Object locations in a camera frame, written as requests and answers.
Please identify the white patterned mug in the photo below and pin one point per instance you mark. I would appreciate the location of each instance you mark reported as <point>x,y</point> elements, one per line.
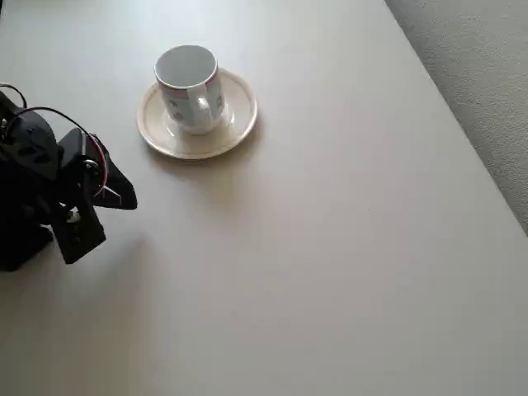
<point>189,103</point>

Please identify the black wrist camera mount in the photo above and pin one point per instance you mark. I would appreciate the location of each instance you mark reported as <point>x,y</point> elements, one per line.
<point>80,235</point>

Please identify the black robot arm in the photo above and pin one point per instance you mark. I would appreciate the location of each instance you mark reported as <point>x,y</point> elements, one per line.
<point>24,165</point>

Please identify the cream saucer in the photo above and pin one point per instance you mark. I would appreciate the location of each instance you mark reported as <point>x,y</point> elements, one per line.
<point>231,132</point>

